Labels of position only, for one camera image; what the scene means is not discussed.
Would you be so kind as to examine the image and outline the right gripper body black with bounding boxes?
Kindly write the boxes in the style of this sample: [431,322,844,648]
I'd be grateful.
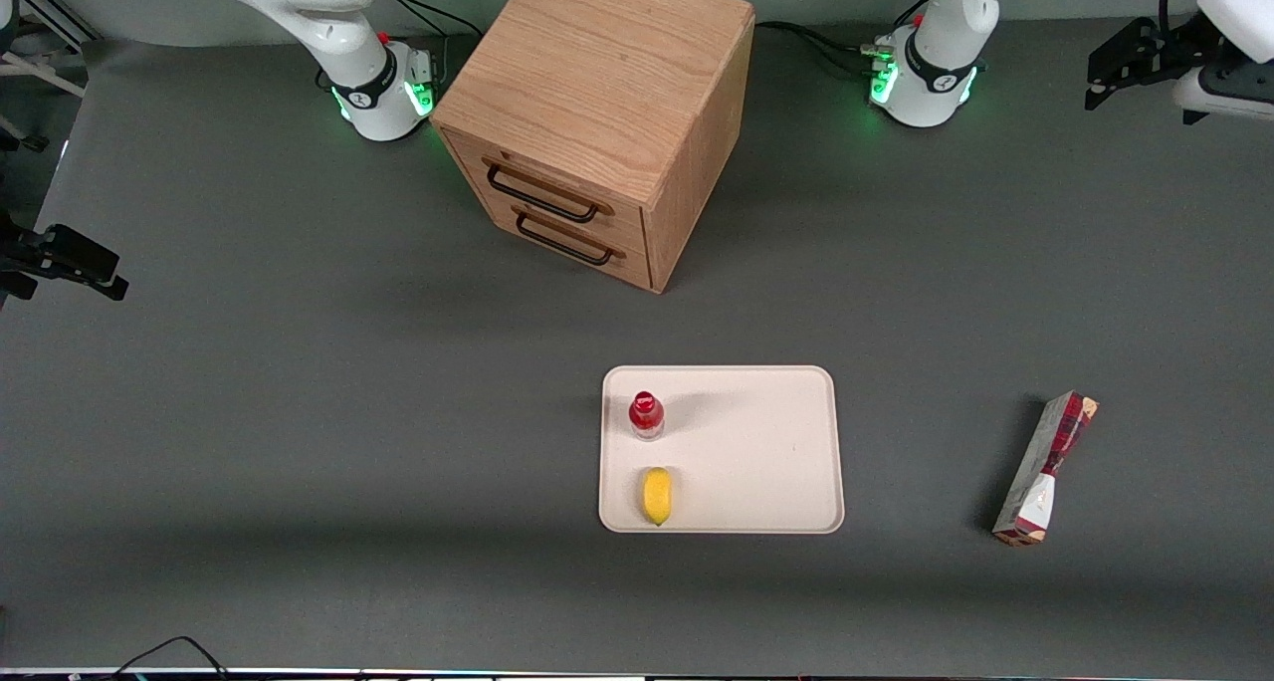
[0,211,47,309]

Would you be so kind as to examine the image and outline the wooden drawer cabinet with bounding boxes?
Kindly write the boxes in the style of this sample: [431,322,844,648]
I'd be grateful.
[429,0,756,295]

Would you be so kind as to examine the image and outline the large black drawer handle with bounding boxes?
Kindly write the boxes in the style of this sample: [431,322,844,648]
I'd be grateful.
[485,158,614,224]

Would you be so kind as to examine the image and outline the black cable at right arm base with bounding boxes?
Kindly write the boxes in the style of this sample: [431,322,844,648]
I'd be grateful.
[378,0,484,40]

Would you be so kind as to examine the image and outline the red cookie box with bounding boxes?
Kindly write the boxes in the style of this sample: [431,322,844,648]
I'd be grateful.
[991,390,1100,549]

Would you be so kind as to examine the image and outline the aluminium frame stand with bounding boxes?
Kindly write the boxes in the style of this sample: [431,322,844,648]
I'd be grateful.
[0,0,103,100]

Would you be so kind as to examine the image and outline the black cable at arm base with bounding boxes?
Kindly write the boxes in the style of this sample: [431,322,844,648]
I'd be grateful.
[378,0,484,40]
[753,21,897,77]

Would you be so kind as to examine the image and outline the small black drawer handle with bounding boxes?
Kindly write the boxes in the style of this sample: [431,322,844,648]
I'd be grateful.
[513,206,628,267]

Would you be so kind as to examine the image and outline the small red bottle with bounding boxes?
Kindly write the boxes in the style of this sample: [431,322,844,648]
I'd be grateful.
[628,390,666,442]

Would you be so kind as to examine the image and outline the cream plastic tray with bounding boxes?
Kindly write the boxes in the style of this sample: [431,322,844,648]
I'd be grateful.
[598,365,846,535]

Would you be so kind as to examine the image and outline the thin black cable loop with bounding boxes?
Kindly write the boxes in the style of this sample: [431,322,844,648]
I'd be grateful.
[111,636,232,678]

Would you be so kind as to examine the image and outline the black cable at left arm base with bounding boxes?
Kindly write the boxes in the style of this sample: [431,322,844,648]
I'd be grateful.
[753,21,897,77]

